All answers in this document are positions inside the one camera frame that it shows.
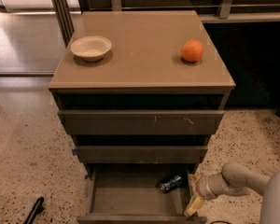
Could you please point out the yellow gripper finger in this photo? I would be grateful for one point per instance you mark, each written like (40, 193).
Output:
(193, 180)
(194, 205)

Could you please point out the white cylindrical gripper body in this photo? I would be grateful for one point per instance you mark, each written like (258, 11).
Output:
(203, 186)

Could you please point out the blue pepsi can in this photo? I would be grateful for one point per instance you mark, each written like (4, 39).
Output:
(173, 182)

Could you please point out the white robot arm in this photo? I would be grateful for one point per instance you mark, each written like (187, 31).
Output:
(234, 179)

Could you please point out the grey open bottom drawer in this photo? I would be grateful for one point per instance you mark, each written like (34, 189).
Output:
(130, 194)

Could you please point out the grey drawer cabinet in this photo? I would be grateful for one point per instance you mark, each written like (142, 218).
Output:
(143, 71)

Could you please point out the grey middle drawer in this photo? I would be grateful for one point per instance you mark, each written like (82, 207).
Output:
(140, 154)

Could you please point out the grey top drawer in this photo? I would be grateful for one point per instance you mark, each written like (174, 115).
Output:
(164, 122)

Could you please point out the blue tape piece upper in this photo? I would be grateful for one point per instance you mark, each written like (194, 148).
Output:
(74, 153)

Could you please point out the orange fruit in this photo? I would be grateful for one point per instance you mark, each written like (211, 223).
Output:
(192, 50)

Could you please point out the black stand leg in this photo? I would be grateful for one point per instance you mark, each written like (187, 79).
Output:
(36, 210)

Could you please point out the white ceramic bowl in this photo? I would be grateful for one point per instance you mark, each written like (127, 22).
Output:
(91, 48)

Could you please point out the metal window frame post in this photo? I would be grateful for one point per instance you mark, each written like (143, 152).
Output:
(64, 19)

